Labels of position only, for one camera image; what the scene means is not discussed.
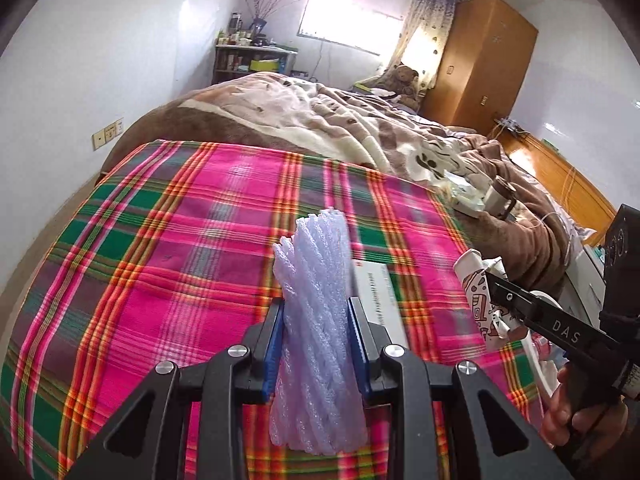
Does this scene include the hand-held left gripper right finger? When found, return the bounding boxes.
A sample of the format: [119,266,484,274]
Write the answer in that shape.
[347,296,576,480]

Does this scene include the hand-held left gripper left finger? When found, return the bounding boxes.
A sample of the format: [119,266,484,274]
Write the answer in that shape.
[65,297,286,480]

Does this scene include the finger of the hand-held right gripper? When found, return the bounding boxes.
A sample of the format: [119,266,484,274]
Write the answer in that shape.
[482,270,608,361]

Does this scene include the foam net sleeve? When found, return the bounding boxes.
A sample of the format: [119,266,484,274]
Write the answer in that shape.
[269,206,368,456]

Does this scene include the patterned paper bag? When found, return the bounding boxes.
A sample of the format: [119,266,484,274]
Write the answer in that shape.
[454,250,523,353]

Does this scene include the person's right hand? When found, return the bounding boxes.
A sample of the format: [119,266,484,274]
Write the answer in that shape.
[541,362,630,448]

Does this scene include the white purple carton box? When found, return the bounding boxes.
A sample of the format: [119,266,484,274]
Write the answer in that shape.
[350,260,408,348]

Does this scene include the white brown bottle on bed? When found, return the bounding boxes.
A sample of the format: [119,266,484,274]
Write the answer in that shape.
[482,175,521,221]

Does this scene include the pink green plaid cloth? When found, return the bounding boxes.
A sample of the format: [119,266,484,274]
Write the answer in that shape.
[0,140,546,480]

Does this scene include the brown cream fleece blanket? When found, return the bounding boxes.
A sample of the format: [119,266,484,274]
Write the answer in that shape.
[97,71,601,291]

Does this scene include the brown teddy bear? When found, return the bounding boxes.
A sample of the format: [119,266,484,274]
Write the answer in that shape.
[380,64,421,107]

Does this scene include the wooden wardrobe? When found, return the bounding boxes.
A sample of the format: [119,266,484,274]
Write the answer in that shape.
[422,0,540,133]

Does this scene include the cluttered wooden shelf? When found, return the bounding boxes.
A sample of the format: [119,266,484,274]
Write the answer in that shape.
[212,42,298,86]

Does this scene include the row of bottles and jars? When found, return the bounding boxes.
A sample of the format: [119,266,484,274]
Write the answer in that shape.
[216,12,271,47]

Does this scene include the bright window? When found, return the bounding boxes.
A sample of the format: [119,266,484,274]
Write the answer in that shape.
[298,0,403,56]

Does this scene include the patterned curtain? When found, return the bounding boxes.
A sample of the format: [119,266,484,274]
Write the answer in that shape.
[385,0,458,91]

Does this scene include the dried branches in vase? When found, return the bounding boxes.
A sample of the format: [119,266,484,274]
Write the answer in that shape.
[240,0,291,36]

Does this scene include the tangle of cables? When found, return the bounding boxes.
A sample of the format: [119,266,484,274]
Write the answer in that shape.
[492,115,522,136]

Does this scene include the wall socket plate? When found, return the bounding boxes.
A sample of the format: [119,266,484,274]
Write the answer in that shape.
[91,117,125,150]

